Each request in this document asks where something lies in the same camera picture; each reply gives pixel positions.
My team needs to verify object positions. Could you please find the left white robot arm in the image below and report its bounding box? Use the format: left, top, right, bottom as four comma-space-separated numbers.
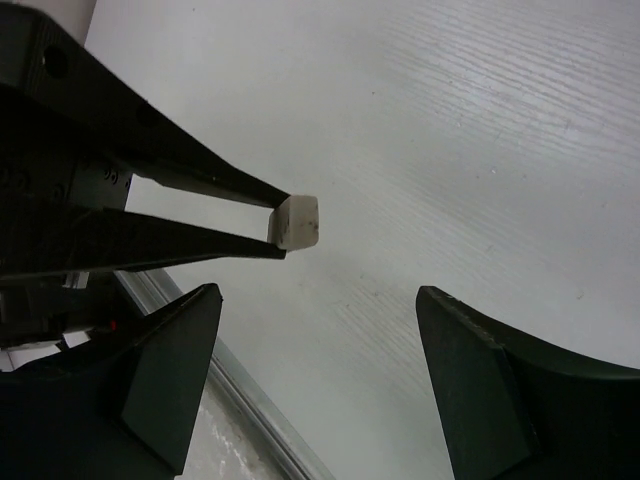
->
1, 2, 287, 349

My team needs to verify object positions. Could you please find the grey eraser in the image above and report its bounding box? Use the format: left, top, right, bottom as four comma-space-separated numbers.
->
267, 195, 319, 252

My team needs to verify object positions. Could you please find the aluminium front rail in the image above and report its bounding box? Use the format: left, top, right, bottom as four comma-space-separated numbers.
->
114, 269, 336, 480

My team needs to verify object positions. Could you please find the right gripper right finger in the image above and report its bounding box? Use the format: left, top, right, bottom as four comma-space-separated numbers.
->
416, 286, 639, 479

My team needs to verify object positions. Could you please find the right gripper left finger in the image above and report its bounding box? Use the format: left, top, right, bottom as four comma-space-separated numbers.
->
1, 284, 222, 479

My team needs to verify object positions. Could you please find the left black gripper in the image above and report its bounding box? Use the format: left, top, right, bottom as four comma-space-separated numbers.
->
1, 2, 289, 291

